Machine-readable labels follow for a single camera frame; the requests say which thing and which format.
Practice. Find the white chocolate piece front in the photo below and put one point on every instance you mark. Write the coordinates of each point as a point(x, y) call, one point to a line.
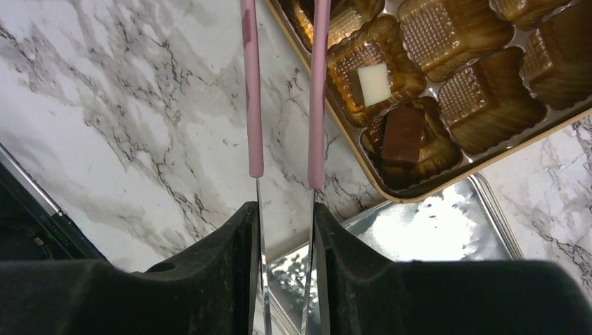
point(370, 84)

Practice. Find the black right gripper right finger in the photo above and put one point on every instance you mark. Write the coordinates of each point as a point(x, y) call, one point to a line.
point(362, 292)

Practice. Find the brown chocolate apart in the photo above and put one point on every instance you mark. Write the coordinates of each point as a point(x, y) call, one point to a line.
point(402, 137)

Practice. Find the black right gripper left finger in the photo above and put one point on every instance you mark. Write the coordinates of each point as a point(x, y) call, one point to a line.
point(208, 288)

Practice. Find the pink silicone tongs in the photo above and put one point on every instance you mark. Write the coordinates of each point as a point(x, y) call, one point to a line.
point(315, 172)

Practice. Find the black table base rail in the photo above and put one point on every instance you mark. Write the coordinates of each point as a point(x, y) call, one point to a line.
point(33, 225)

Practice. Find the gold chocolate box tray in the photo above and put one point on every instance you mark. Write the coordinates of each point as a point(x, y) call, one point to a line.
point(492, 77)

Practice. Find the silver tin lid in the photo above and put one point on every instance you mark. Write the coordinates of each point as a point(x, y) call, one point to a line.
point(460, 223)

